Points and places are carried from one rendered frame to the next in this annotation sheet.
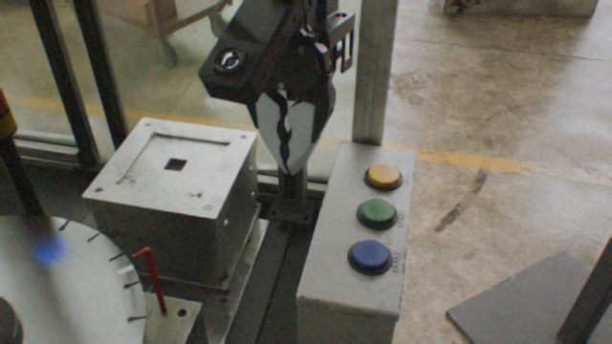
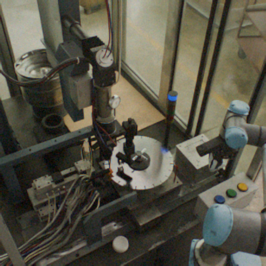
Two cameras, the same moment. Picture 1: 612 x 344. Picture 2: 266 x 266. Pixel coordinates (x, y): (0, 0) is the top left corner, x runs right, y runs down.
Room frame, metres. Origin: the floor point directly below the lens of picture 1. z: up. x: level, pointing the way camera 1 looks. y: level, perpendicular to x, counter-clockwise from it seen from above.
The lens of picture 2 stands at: (-0.49, -0.41, 2.17)
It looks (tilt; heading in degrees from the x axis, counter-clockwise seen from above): 45 degrees down; 46
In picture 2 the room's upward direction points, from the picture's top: 2 degrees clockwise
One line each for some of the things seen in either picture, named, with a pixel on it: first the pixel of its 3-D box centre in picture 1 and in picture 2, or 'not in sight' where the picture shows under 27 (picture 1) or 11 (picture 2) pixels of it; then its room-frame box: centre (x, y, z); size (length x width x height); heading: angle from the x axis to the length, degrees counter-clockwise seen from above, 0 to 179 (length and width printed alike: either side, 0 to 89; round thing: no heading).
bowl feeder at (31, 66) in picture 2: not in sight; (47, 87); (0.24, 1.09, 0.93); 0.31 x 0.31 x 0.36
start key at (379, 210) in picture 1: (377, 214); (231, 193); (0.47, -0.09, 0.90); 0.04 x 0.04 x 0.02
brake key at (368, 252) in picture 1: (369, 257); (219, 199); (0.40, -0.08, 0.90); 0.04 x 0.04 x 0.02
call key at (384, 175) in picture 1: (382, 178); (242, 187); (0.54, -0.11, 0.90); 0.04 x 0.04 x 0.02
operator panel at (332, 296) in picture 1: (360, 253); (225, 200); (0.47, -0.08, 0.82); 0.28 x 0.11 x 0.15; 167
